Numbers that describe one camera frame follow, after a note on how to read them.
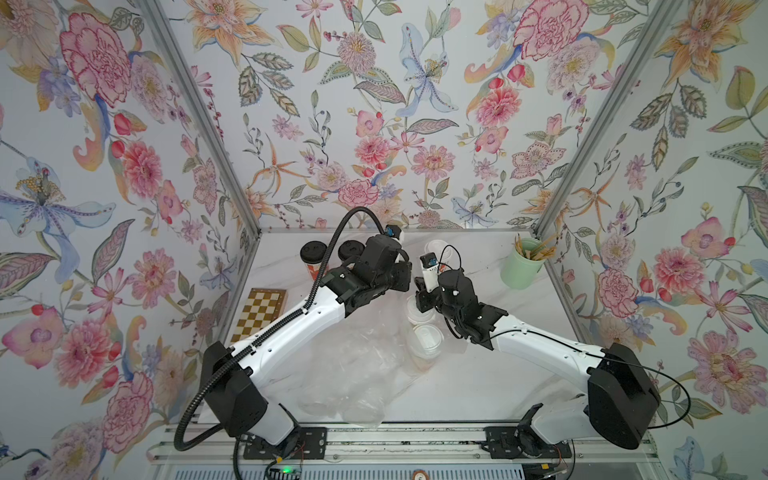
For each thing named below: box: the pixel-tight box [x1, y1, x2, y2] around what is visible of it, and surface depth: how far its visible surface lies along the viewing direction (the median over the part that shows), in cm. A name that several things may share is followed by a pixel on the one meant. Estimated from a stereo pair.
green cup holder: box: [500, 237, 546, 290], surface depth 100 cm
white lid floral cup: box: [406, 295, 437, 325], surface depth 78 cm
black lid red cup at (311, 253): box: [300, 240, 327, 281], surface depth 94 cm
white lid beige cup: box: [409, 324, 445, 371], surface depth 75 cm
